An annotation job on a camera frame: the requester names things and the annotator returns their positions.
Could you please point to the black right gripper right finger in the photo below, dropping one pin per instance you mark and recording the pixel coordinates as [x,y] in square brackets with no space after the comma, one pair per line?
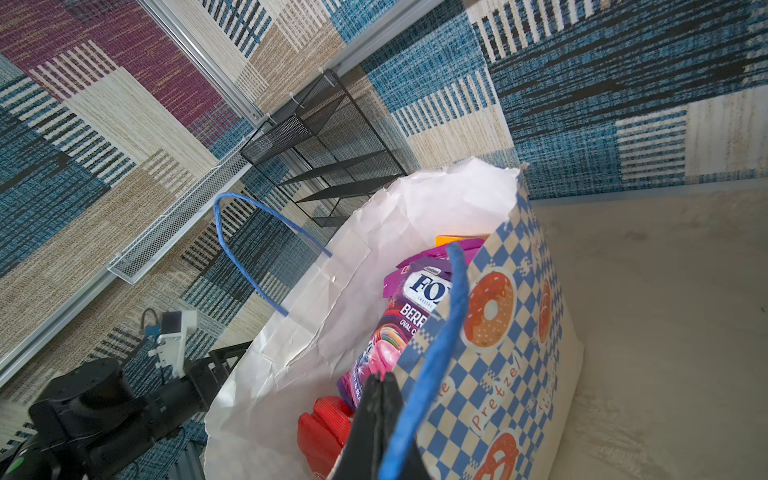
[402,459]

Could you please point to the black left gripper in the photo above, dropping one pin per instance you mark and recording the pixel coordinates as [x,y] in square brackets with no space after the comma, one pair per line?
[203,378]

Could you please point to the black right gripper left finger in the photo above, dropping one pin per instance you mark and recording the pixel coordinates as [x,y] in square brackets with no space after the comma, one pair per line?
[361,456]

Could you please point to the red candy bag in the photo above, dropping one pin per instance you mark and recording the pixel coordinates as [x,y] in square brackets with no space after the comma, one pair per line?
[323,433]

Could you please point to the purple Fox's candy bag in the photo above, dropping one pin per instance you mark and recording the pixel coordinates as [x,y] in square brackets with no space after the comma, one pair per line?
[413,292]

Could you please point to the purple snack bag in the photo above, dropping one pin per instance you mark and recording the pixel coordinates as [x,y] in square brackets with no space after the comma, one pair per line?
[438,252]

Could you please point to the yellow snack bag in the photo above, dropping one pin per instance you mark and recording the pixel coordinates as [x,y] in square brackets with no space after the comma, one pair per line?
[472,241]

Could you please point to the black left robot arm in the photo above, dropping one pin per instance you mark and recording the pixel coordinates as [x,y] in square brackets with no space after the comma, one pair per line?
[89,423]

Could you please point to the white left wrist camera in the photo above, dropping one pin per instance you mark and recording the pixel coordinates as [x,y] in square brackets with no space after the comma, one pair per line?
[175,329]

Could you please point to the black wire shelf rack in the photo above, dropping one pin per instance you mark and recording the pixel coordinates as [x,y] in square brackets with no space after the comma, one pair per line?
[323,152]

